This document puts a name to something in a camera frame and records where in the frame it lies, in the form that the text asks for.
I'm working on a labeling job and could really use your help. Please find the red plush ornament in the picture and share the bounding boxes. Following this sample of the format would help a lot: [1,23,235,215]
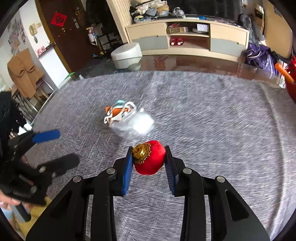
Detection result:
[132,140,166,175]

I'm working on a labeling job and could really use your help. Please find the white plastic trash bag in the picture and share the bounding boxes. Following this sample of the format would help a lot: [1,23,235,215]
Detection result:
[103,100,154,138]

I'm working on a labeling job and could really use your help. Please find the person's left hand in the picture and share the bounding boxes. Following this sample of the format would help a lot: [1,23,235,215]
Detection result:
[0,191,21,210]

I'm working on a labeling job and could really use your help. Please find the yellow fluffy blanket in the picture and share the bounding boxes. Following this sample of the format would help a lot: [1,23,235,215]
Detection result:
[16,196,52,237]

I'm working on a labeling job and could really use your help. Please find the brown coat on chair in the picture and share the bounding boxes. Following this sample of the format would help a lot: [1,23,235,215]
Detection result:
[7,48,44,98]

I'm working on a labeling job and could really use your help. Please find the white side cabinet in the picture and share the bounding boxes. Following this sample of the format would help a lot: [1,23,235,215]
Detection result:
[39,48,69,89]

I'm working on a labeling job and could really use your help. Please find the grey woven table mat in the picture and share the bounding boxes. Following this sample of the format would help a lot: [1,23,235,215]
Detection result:
[26,71,295,239]

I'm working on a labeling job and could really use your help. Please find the red door decoration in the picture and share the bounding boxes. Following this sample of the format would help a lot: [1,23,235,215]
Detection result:
[51,12,67,27]

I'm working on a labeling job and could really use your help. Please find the dark wooden door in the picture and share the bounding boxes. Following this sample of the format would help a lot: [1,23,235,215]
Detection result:
[35,1,100,72]

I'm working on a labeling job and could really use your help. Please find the beige TV cabinet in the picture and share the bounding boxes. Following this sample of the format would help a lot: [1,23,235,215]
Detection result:
[125,18,249,62]

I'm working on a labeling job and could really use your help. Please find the purple bag on floor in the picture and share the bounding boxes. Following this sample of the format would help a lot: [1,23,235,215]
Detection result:
[245,43,278,75]

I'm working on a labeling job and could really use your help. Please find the red plastic basket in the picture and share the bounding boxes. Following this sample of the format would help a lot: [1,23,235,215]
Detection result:
[285,56,296,102]

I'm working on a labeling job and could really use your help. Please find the orange stick in basket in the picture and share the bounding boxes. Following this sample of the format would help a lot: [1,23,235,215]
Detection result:
[274,63,295,84]

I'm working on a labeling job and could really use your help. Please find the cream folding screen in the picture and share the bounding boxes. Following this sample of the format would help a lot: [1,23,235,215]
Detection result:
[106,0,132,44]

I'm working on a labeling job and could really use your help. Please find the pile of clothes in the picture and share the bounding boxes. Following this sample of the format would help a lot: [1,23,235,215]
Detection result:
[129,0,186,23]

